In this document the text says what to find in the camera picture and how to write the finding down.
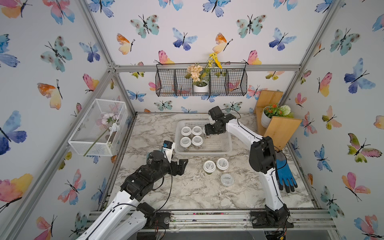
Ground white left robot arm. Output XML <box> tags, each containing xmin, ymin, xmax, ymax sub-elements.
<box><xmin>78</xmin><ymin>141</ymin><xmax>188</xmax><ymax>240</ymax></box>

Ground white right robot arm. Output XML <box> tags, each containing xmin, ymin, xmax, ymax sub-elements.
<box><xmin>205</xmin><ymin>106</ymin><xmax>290</xmax><ymax>227</ymax></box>

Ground white plastic perforated basket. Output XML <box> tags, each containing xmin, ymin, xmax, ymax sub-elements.
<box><xmin>175</xmin><ymin>120</ymin><xmax>232</xmax><ymax>156</ymax></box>

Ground yogurt cup without cap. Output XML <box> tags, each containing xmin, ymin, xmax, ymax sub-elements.
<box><xmin>221</xmin><ymin>174</ymin><xmax>235</xmax><ymax>187</ymax></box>

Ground white pot beige flowers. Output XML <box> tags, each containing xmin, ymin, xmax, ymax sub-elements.
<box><xmin>185</xmin><ymin>52</ymin><xmax>223</xmax><ymax>93</ymax></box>

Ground wooden corner shelf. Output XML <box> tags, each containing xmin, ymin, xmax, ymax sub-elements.
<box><xmin>254</xmin><ymin>90</ymin><xmax>302</xmax><ymax>151</ymax></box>

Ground pink artificial flower stem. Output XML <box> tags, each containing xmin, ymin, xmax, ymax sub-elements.
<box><xmin>84</xmin><ymin>113</ymin><xmax>120</xmax><ymax>157</ymax></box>

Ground white pot green plant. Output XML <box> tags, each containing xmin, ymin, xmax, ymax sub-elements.
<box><xmin>261</xmin><ymin>104</ymin><xmax>294</xmax><ymax>128</ymax></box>

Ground blue black work glove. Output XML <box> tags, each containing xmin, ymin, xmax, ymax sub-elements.
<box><xmin>276</xmin><ymin>151</ymin><xmax>298</xmax><ymax>193</ymax></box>

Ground black wire wall basket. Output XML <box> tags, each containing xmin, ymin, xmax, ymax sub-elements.
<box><xmin>155</xmin><ymin>62</ymin><xmax>248</xmax><ymax>97</ymax></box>

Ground white wire mesh box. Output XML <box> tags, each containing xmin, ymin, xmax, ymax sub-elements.
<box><xmin>68</xmin><ymin>99</ymin><xmax>128</xmax><ymax>157</ymax></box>

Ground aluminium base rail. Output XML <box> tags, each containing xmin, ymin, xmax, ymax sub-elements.
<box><xmin>83</xmin><ymin>208</ymin><xmax>334</xmax><ymax>233</ymax></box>

